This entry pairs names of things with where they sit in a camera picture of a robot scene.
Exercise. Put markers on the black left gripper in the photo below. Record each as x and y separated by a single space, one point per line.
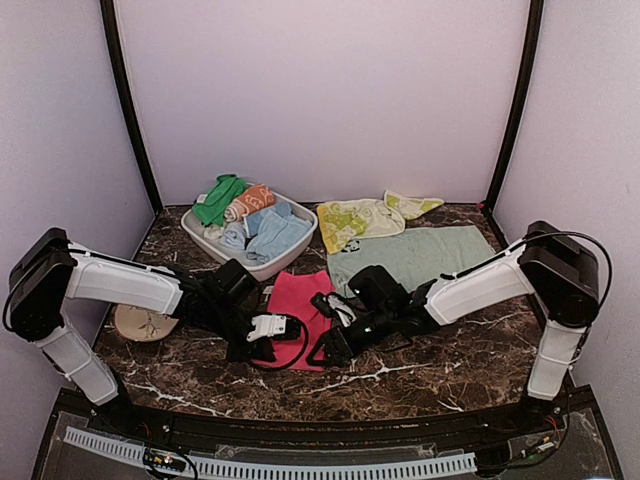
251 352

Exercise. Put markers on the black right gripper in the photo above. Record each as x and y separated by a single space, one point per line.
351 343

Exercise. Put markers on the pink microfibre towel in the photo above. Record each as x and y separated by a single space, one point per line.
292 296

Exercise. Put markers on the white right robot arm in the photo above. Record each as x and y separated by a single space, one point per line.
557 267

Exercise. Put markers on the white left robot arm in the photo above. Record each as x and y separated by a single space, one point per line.
56 271

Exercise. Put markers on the grey plastic basin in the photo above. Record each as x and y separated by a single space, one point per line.
214 249

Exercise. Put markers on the small blue rolled towel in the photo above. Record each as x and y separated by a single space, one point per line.
234 241

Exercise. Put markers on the light blue rolled towel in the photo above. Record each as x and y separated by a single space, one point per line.
273 231

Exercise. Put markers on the green rolled towel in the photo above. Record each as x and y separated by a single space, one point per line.
210 207

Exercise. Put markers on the round painted ceramic plate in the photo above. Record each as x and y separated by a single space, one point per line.
141 325

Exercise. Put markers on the orange rolled towel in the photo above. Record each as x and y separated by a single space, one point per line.
255 198

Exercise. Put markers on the yellow green patterned towel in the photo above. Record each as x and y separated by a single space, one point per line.
340 222

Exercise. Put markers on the mint green panda towel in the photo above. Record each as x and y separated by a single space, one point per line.
412 257

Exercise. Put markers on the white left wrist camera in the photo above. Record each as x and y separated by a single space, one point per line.
266 326

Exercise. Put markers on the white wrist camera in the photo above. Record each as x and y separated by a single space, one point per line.
266 326
338 308

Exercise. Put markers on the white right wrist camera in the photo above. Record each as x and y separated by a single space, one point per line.
338 308

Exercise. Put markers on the grey slotted cable duct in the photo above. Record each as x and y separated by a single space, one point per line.
254 463

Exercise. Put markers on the black front table rail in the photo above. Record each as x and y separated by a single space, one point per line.
258 415

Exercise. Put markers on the black left corner post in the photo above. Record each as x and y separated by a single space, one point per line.
126 101

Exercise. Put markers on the black corner post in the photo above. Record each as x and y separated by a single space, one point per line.
126 101
525 71

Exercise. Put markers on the black right corner post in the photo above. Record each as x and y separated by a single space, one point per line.
525 71

